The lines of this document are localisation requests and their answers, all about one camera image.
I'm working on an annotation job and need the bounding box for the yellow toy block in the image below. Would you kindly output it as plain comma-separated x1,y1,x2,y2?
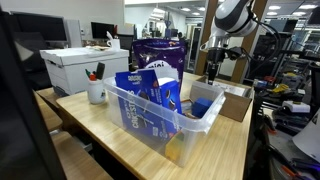
165,132,184,162

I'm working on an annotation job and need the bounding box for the white mug with utensils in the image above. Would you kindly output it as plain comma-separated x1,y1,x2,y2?
106,32,120,50

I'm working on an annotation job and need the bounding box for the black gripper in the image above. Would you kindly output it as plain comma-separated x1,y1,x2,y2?
207,48,227,85

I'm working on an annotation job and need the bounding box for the blue cookie box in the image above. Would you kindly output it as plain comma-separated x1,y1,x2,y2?
115,70,182,140

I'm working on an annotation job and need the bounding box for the purple mini cookie bag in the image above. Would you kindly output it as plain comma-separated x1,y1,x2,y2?
132,39,186,86

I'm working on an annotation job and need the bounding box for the brown cardboard box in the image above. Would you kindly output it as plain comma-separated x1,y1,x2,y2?
190,76,253,123

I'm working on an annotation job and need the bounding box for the black computer monitor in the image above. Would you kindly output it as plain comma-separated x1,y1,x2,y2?
91,22,114,39

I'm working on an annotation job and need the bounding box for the white file storage box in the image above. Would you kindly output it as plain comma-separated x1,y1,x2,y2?
40,47,129,96

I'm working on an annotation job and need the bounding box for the blue foam cube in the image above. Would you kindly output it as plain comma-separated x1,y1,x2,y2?
192,98,213,118

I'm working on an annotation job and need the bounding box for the clear plastic storage bin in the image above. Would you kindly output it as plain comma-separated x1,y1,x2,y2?
104,77,226,167

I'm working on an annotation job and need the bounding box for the white pen cup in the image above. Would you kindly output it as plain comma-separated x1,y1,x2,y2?
87,80,106,104

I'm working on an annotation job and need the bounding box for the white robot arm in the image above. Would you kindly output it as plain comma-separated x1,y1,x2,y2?
200,0,257,85

